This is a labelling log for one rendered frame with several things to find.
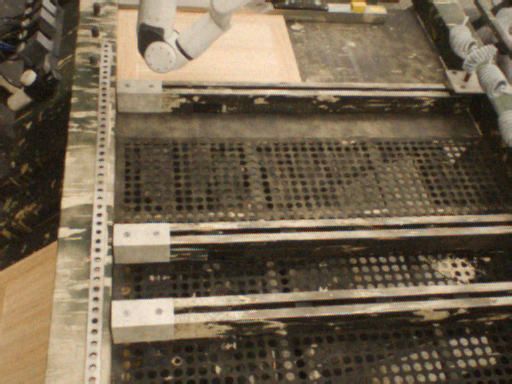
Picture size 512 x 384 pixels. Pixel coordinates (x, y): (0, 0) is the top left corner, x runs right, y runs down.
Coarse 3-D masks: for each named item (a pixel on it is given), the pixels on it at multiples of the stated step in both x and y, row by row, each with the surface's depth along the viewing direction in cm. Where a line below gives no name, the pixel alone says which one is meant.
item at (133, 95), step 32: (128, 96) 164; (160, 96) 165; (192, 96) 167; (224, 96) 169; (256, 96) 170; (288, 96) 172; (320, 96) 173; (352, 96) 175; (384, 96) 177; (416, 96) 178; (448, 96) 180
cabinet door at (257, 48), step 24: (120, 24) 192; (240, 24) 201; (264, 24) 202; (120, 48) 184; (216, 48) 190; (240, 48) 192; (264, 48) 194; (288, 48) 195; (120, 72) 176; (144, 72) 178; (168, 72) 180; (192, 72) 181; (216, 72) 183; (240, 72) 184; (264, 72) 186; (288, 72) 187
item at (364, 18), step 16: (128, 0) 197; (192, 0) 202; (208, 0) 203; (288, 16) 208; (304, 16) 209; (320, 16) 210; (336, 16) 211; (352, 16) 211; (368, 16) 212; (384, 16) 213
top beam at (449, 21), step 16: (416, 0) 222; (432, 0) 211; (448, 0) 212; (432, 16) 210; (448, 16) 205; (464, 16) 206; (432, 32) 211; (448, 32) 200; (448, 48) 200; (448, 64) 200; (480, 64) 188; (496, 64) 189; (480, 96) 182; (480, 112) 182; (496, 112) 174; (480, 128) 182; (496, 128) 174; (496, 144) 174; (496, 160) 174
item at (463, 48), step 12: (480, 0) 182; (480, 12) 180; (492, 24) 174; (456, 36) 179; (468, 36) 178; (504, 36) 170; (456, 48) 178; (468, 48) 181; (504, 48) 169; (480, 72) 168; (492, 72) 166; (480, 84) 168; (492, 84) 164; (504, 84) 166; (492, 96) 167; (504, 120) 156; (504, 132) 155
